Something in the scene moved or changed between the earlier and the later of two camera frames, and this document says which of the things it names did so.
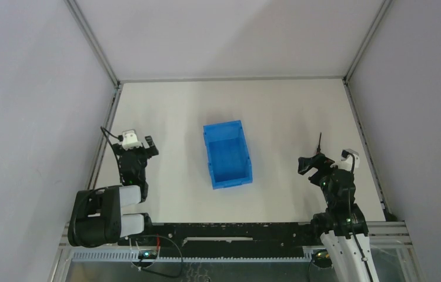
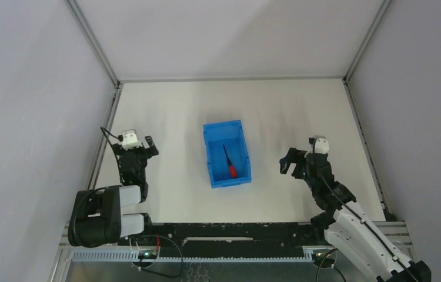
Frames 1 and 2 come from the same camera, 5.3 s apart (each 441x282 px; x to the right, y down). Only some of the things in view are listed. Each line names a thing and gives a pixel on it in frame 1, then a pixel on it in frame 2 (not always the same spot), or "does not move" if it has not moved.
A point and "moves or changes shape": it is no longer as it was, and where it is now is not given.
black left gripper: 136,152 does not move
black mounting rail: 226,240 does not move
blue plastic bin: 227,156 does not move
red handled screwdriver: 318,148 moves or changes shape
